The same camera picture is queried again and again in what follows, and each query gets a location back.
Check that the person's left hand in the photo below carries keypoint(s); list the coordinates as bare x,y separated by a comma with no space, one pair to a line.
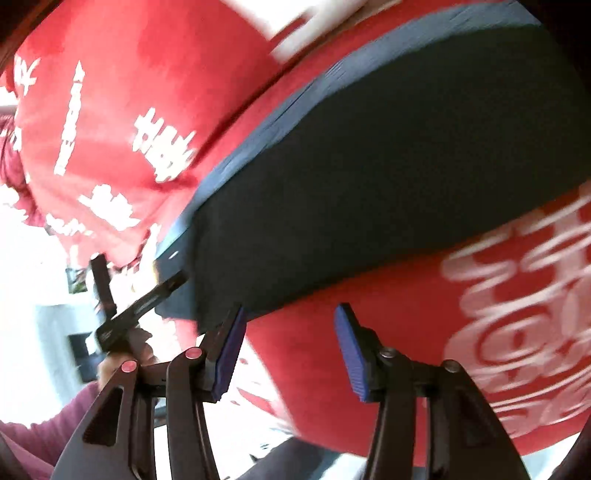
107,367

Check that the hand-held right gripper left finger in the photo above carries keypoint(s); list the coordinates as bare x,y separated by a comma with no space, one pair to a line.
228,353

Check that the person's left forearm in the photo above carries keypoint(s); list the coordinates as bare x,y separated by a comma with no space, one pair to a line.
41,429

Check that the black pants with blue waistband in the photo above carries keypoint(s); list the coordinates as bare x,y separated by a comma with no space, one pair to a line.
369,184

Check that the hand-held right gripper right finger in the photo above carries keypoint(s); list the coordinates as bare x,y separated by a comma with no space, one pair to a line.
350,353

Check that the red printed sofa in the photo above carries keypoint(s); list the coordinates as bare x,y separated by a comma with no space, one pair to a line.
115,92

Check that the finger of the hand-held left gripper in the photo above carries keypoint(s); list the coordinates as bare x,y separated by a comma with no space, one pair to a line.
150,295
102,284

